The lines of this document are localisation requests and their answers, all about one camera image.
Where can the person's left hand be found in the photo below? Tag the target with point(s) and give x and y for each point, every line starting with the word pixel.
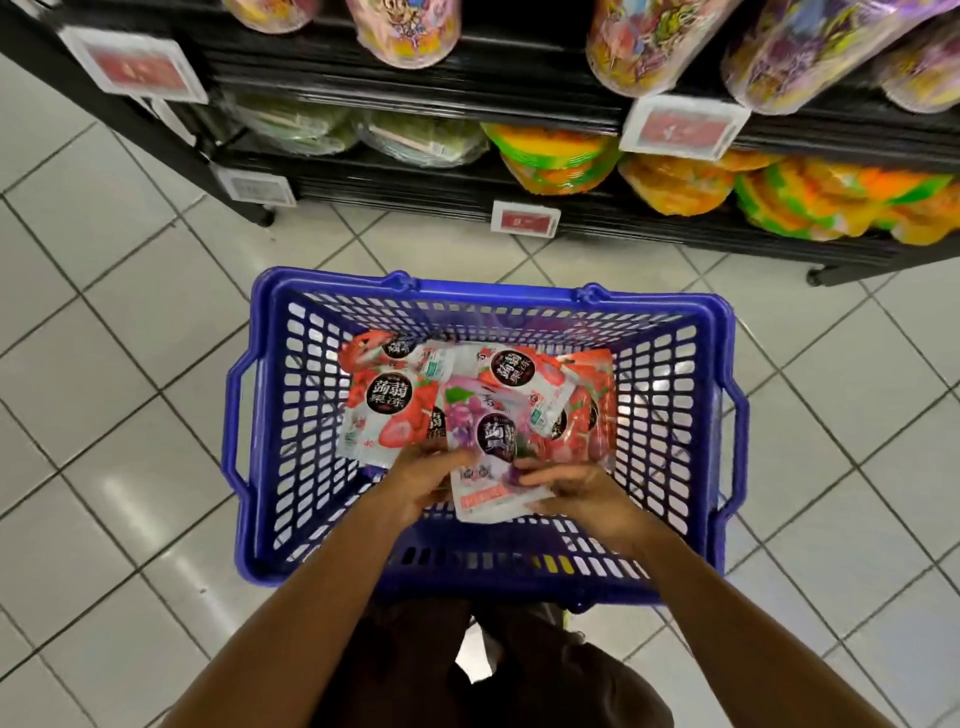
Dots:
pixel 420 483

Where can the row of small pink-lid cups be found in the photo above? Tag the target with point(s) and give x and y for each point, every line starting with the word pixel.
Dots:
pixel 645 38

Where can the row of small yellow-green cups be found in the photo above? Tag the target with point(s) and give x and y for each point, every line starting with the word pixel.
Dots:
pixel 810 195

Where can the dark grey metal shelf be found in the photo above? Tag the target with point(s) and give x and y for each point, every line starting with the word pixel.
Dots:
pixel 510 75

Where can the person's right forearm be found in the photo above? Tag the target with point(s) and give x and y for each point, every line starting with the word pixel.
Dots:
pixel 735 645

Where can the person's left forearm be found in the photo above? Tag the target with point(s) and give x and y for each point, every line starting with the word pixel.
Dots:
pixel 300 630

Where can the person's dark trousers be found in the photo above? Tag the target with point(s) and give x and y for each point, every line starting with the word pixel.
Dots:
pixel 390 675

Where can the purple-white jelly bag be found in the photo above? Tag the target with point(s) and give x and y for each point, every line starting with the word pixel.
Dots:
pixel 468 393

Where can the person's right hand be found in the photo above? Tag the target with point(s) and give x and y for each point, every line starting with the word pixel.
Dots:
pixel 593 503

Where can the pile of pouches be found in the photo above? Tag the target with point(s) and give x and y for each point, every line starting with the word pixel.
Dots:
pixel 383 428

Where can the blue plastic shopping basket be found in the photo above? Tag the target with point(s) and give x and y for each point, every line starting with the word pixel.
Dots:
pixel 278 450

